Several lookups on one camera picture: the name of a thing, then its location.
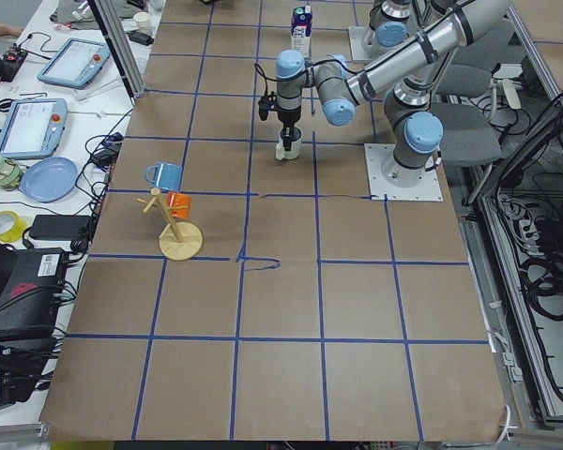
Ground blue mug on stand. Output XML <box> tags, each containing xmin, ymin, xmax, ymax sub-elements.
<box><xmin>145</xmin><ymin>162</ymin><xmax>182</xmax><ymax>191</ymax></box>

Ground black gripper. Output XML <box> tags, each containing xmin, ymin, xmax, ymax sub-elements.
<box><xmin>276</xmin><ymin>91</ymin><xmax>302</xmax><ymax>151</ymax></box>

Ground grey office chair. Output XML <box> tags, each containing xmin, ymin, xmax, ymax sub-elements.
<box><xmin>431</xmin><ymin>18</ymin><xmax>514</xmax><ymax>167</ymax></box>

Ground black power adapter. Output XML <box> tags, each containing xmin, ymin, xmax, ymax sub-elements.
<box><xmin>28</xmin><ymin>215</ymin><xmax>90</xmax><ymax>241</ymax></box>

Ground green bottle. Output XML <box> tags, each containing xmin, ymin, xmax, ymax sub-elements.
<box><xmin>0</xmin><ymin>155</ymin><xmax>23</xmax><ymax>190</ymax></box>

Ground blue white milk carton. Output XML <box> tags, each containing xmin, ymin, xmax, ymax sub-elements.
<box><xmin>291</xmin><ymin>5</ymin><xmax>312</xmax><ymax>56</ymax></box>

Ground wooden mug tree stand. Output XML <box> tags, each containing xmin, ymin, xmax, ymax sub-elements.
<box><xmin>138</xmin><ymin>187</ymin><xmax>203</xmax><ymax>261</ymax></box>

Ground cream paper cup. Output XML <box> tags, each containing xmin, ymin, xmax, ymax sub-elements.
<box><xmin>132</xmin><ymin>11</ymin><xmax>152</xmax><ymax>35</ymax></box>

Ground yellow tape roll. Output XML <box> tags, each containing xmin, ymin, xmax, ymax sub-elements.
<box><xmin>0</xmin><ymin>211</ymin><xmax>27</xmax><ymax>243</ymax></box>

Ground blue plate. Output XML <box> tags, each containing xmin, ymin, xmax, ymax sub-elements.
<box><xmin>20</xmin><ymin>157</ymin><xmax>78</xmax><ymax>203</ymax></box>

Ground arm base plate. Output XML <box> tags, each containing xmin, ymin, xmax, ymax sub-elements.
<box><xmin>348</xmin><ymin>26</ymin><xmax>379</xmax><ymax>63</ymax></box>
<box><xmin>364</xmin><ymin>143</ymin><xmax>443</xmax><ymax>202</ymax></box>

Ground near blue teach pendant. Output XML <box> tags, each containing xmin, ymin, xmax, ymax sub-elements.
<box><xmin>0</xmin><ymin>98</ymin><xmax>68</xmax><ymax>159</ymax></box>

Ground aluminium frame post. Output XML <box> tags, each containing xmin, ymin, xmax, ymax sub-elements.
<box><xmin>88</xmin><ymin>0</ymin><xmax>145</xmax><ymax>99</ymax></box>

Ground blue teach pendant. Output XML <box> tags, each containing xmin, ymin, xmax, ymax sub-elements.
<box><xmin>37</xmin><ymin>38</ymin><xmax>111</xmax><ymax>89</ymax></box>
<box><xmin>0</xmin><ymin>98</ymin><xmax>68</xmax><ymax>159</ymax></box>

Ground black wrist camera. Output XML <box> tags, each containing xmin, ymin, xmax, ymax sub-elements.
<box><xmin>258</xmin><ymin>92</ymin><xmax>278</xmax><ymax>121</ymax></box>

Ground far blue teach pendant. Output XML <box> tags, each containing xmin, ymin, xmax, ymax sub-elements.
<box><xmin>37</xmin><ymin>38</ymin><xmax>111</xmax><ymax>89</ymax></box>

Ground grey white mug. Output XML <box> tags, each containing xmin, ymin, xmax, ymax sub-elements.
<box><xmin>275</xmin><ymin>127</ymin><xmax>302</xmax><ymax>160</ymax></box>

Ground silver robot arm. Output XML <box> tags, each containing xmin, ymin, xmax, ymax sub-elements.
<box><xmin>361</xmin><ymin>0</ymin><xmax>430</xmax><ymax>50</ymax></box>
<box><xmin>259</xmin><ymin>1</ymin><xmax>510</xmax><ymax>188</ymax></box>

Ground black scissors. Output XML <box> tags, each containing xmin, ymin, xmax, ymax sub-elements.
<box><xmin>0</xmin><ymin>98</ymin><xmax>14</xmax><ymax>113</ymax></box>

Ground orange cup on stand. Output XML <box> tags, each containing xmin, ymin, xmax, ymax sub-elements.
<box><xmin>166</xmin><ymin>191</ymin><xmax>191</xmax><ymax>219</ymax></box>

